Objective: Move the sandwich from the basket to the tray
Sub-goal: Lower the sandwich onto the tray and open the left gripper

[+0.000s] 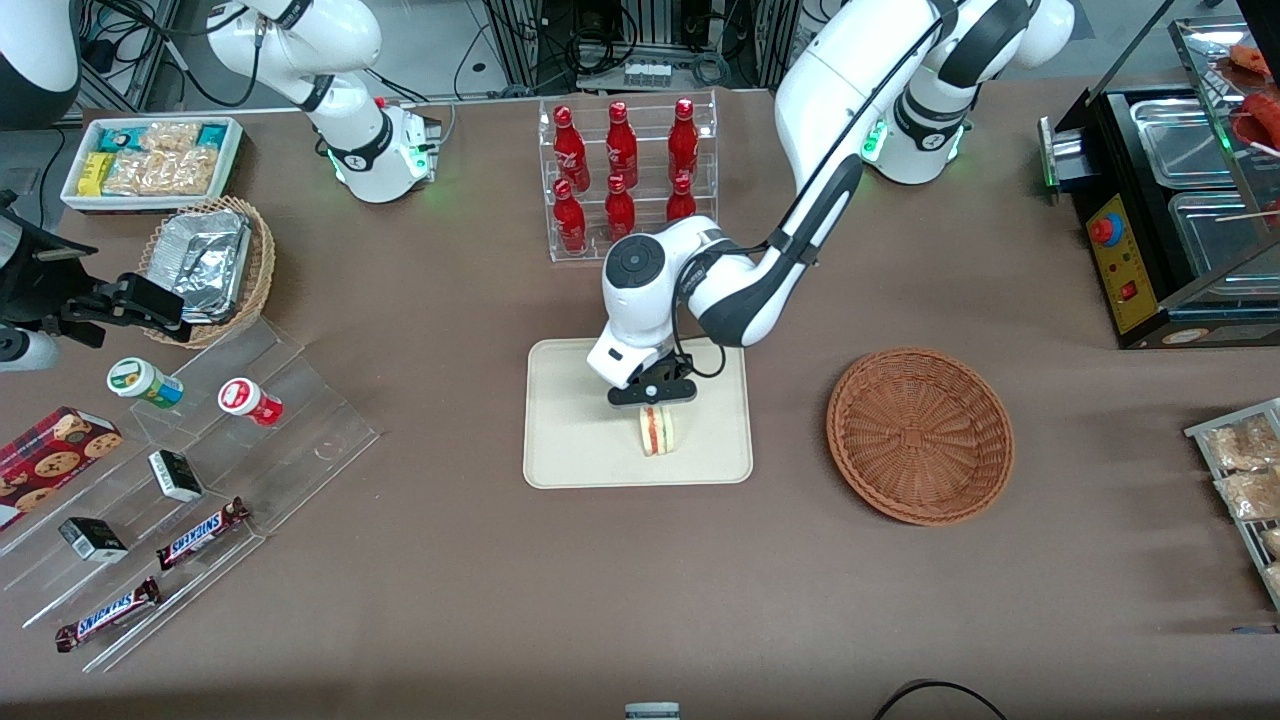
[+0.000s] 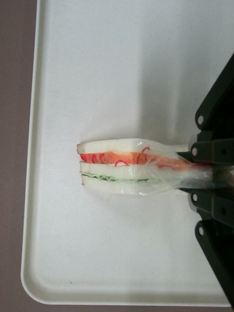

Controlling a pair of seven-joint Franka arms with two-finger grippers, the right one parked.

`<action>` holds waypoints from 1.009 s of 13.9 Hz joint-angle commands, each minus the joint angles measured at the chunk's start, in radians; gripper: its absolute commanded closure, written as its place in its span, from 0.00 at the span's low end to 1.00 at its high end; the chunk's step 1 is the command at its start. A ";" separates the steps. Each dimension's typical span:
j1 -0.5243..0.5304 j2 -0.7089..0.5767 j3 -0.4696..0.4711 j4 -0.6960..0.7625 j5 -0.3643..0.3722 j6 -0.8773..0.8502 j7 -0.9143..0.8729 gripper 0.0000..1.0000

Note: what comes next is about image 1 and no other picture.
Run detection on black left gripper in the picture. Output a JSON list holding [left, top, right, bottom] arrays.
[[607, 352, 698, 408]]

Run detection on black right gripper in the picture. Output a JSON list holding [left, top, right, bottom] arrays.
[[60, 272, 192, 347]]

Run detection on triangular sandwich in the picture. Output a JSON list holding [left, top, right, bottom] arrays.
[[639, 404, 678, 458]]

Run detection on cream rectangular serving tray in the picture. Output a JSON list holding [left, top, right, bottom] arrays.
[[523, 337, 755, 491]]

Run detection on oval light wicker basket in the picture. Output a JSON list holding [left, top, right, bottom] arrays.
[[138, 196, 277, 349]]

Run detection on round brown wicker basket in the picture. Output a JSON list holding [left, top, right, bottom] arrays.
[[826, 346, 1016, 528]]

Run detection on tray of packaged pastries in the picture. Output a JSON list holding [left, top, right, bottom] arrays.
[[1184, 397, 1280, 612]]

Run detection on stacked aluminium foil containers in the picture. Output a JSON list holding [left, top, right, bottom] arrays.
[[171, 208, 253, 325]]

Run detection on green lid snack cup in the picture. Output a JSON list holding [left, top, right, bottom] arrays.
[[106, 357, 185, 410]]

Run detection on red lid snack cup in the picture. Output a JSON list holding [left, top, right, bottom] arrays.
[[217, 377, 284, 428]]

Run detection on large clear cracker bag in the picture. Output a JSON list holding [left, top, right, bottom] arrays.
[[102, 147, 220, 198]]

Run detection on small clear cracker bag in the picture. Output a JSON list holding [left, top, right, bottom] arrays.
[[139, 121, 202, 154]]

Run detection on clear acrylic bottle rack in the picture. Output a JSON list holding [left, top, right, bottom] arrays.
[[537, 89, 720, 264]]

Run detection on small black white box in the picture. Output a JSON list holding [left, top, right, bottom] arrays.
[[147, 449, 205, 504], [57, 516, 130, 564]]

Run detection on white plastic snack bin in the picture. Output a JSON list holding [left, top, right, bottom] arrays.
[[60, 116, 245, 215]]

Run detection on red chocolate chip cookie box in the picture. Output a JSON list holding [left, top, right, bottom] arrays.
[[0, 405, 124, 532]]

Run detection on clear acrylic stepped display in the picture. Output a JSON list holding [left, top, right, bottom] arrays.
[[0, 317, 382, 674]]

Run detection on Snickers chocolate bar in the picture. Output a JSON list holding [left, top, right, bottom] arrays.
[[156, 496, 252, 572], [54, 576, 163, 654]]

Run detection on black food warmer machine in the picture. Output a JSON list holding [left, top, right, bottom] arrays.
[[1037, 0, 1280, 352]]

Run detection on stainless steel pan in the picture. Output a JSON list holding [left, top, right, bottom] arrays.
[[1128, 96, 1243, 190], [1167, 189, 1280, 279]]

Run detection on red orange hot food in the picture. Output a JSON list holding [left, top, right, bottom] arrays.
[[1228, 44, 1280, 153]]

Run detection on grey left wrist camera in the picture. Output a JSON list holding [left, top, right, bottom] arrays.
[[586, 334, 664, 391]]

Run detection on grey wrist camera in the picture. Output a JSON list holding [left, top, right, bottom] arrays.
[[586, 334, 664, 391], [0, 330, 59, 374]]

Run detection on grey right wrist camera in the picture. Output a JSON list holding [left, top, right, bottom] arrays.
[[0, 330, 59, 374]]

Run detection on aluminium frame post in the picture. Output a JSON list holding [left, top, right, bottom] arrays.
[[95, 0, 183, 113], [484, 0, 542, 93], [755, 0, 803, 91]]

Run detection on black floor cable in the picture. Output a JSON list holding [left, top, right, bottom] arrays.
[[872, 679, 1012, 720]]

